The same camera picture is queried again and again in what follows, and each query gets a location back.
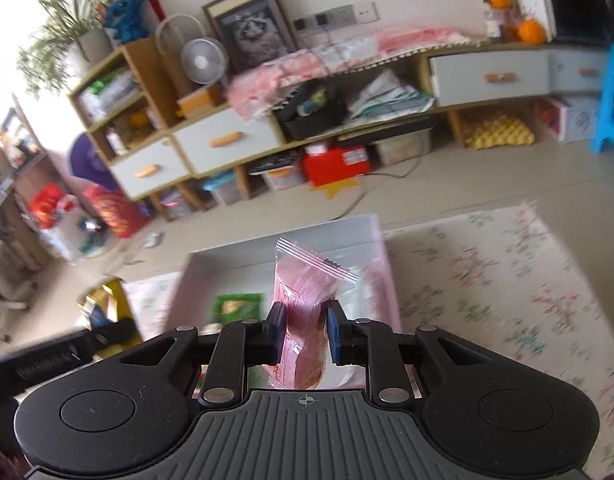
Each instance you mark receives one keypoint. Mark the small white box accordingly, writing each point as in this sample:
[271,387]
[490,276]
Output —
[116,142]

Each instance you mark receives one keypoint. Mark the yellow egg tray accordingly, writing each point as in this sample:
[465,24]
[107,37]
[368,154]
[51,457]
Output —
[497,132]

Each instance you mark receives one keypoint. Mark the purple round object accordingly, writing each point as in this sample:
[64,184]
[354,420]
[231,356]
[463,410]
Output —
[89,160]

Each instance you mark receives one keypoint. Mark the red box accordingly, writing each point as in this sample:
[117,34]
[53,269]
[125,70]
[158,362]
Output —
[337,165]

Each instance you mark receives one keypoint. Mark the blue plush toy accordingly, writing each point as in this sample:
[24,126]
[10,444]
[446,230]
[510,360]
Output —
[124,17]

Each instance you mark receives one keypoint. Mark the grey wall socket panel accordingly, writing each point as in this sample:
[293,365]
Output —
[352,13]

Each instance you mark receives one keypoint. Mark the red printed bucket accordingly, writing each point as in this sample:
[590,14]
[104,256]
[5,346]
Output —
[119,212]

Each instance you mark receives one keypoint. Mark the low wooden TV cabinet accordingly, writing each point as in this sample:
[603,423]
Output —
[437,115]

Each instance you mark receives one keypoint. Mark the wooden side shelf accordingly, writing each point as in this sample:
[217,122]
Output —
[32,175]

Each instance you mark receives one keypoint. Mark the tall wooden shelf cabinet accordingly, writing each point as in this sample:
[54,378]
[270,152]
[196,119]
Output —
[157,75]

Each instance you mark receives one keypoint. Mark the yellow toy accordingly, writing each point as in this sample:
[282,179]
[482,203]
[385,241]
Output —
[138,121]

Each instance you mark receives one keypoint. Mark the white cardboard box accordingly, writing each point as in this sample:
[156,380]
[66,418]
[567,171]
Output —
[237,270]

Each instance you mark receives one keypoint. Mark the green plush toy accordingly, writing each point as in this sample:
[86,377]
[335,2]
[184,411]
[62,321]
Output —
[309,105]

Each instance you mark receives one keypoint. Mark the black keyboard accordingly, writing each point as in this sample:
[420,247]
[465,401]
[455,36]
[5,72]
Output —
[277,161]

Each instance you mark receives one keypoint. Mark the blue plastic stool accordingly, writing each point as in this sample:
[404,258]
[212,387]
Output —
[612,110]

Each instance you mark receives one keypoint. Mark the orange cardboard box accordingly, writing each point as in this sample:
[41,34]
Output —
[199,105]

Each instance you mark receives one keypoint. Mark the green snack packet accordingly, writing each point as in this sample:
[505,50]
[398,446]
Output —
[237,307]

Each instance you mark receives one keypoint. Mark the floral rug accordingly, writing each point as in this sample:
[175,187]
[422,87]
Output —
[487,285]

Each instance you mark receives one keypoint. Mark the red shopping bag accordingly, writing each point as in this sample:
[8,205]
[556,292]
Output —
[47,205]

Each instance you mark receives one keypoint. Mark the pink cloth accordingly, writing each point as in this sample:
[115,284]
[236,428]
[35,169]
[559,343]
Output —
[297,70]

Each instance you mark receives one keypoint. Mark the dark wall socket panel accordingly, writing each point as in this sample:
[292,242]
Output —
[312,24]

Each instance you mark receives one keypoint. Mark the stack of booklets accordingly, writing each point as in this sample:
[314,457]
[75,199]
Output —
[107,90]

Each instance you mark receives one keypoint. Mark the small white floor device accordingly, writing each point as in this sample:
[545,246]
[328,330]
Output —
[154,241]

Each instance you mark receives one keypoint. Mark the yellow star mat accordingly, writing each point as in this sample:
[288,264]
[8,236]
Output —
[337,191]

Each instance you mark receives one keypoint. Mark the white shopping bag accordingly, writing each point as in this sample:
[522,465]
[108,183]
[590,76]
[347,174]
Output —
[62,242]

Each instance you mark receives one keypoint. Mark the white microwave oven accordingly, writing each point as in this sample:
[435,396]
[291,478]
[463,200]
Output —
[577,5]

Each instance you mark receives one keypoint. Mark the pink snack packet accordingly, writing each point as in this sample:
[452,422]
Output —
[302,285]

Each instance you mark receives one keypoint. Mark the black storage box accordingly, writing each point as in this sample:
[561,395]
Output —
[312,122]

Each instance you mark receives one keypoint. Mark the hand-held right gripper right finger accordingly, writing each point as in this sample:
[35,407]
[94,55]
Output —
[334,335]

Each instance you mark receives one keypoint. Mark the white printed carton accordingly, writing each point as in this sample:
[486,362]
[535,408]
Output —
[577,120]

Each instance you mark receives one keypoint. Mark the clear storage bin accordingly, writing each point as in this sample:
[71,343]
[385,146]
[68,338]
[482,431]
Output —
[402,147]
[177,207]
[282,180]

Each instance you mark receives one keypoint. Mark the potted green plant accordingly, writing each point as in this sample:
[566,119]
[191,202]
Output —
[62,25]

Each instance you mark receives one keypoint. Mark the glass jar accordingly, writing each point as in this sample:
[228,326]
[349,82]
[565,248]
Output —
[493,29]

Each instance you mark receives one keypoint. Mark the pile of papers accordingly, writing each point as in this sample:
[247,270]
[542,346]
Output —
[387,95]

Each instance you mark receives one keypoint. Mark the white desk fan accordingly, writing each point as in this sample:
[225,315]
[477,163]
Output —
[203,60]

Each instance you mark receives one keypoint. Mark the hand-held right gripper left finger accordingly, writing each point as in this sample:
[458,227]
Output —
[279,332]

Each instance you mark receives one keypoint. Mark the framed cat picture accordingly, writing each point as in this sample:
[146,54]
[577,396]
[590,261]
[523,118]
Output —
[252,30]

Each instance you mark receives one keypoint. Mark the clear bin blue lid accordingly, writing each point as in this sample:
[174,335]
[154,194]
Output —
[226,192]

